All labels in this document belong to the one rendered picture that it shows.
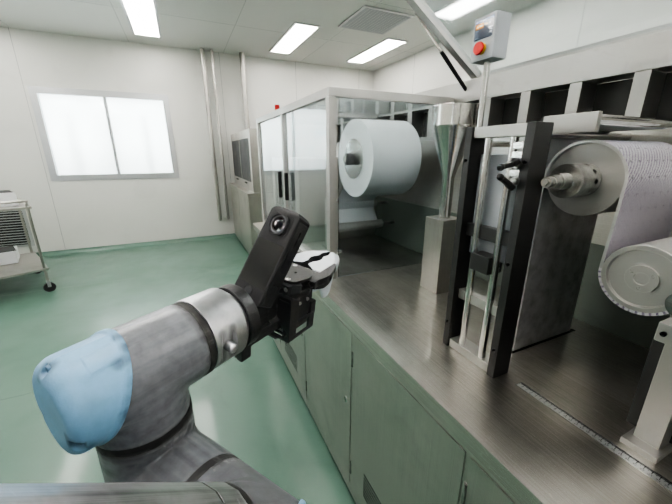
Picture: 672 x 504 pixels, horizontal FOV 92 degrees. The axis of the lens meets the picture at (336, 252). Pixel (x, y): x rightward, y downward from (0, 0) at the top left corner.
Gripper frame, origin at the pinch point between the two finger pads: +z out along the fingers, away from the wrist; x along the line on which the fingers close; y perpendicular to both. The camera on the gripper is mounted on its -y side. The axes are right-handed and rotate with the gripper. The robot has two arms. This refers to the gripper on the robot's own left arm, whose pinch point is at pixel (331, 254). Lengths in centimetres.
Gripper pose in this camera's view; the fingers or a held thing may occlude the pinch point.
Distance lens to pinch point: 50.0
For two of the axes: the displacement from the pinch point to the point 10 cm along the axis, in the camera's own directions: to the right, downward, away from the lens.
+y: -1.2, 9.3, 3.6
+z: 5.3, -2.5, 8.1
